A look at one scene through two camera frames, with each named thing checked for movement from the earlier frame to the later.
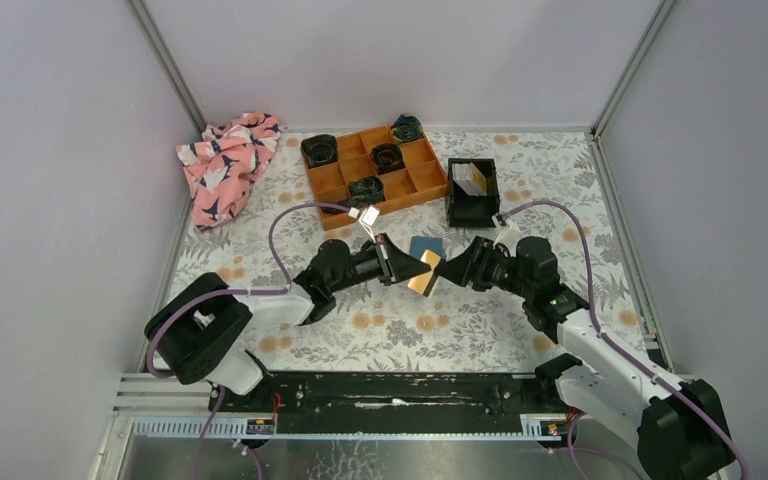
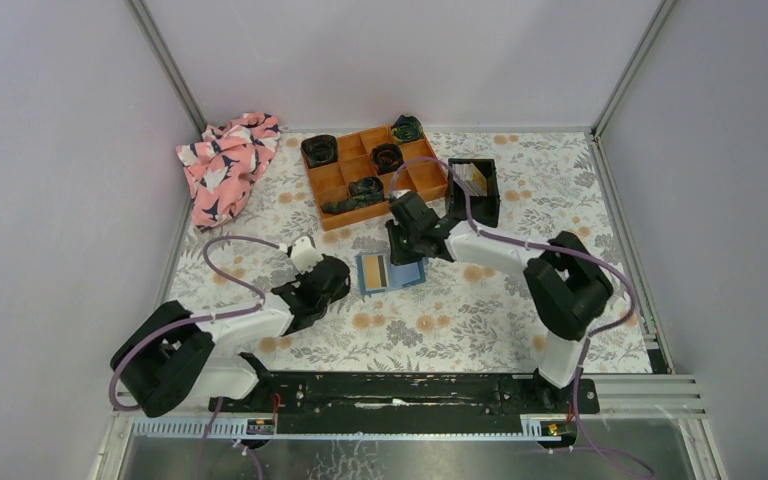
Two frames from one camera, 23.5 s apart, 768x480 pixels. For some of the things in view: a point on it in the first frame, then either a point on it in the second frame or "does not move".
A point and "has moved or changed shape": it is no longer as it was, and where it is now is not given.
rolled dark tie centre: [387, 157] does not move
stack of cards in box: [470, 179] does not move
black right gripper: [469, 267] → [396, 254]
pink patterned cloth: [221, 167] does not move
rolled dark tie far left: [318, 149] does not move
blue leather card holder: [418, 245] has moved or changed shape
